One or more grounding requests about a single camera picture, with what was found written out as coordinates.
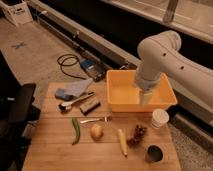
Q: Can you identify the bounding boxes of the white cardboard box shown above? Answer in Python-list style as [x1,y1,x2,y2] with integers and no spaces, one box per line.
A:
[0,0,33,27]

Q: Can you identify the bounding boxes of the blue grey cloth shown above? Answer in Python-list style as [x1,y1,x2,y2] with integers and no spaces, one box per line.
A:
[55,78,93,101]

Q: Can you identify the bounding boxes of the black cable loop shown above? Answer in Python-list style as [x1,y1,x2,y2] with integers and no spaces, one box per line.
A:
[56,53,88,81]

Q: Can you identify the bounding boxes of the yellow corn cob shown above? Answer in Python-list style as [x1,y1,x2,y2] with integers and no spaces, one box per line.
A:
[117,129,128,157]

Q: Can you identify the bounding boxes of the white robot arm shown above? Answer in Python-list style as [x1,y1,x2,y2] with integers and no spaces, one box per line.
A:
[135,30,213,108]

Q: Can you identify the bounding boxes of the yellow onion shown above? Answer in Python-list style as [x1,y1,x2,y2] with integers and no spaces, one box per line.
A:
[90,124,103,140]

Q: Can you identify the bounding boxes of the green chili pepper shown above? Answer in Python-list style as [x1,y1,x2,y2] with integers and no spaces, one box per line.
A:
[72,117,81,145]

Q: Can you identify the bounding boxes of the blue black electronic box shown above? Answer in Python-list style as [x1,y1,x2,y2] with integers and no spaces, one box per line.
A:
[80,59,105,82]

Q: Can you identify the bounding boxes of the black white dish brush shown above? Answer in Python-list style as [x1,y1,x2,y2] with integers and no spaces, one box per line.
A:
[58,92,95,113]

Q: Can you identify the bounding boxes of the silver metal fork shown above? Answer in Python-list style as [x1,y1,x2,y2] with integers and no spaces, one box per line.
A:
[80,116,112,124]

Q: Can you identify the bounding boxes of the black chair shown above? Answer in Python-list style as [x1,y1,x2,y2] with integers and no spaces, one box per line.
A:
[0,51,41,171]

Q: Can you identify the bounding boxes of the white paper cup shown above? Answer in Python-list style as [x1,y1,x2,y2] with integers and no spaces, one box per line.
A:
[151,109,169,129]

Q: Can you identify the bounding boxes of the yellow plastic tray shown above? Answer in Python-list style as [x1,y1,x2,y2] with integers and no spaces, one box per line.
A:
[106,70,177,112]

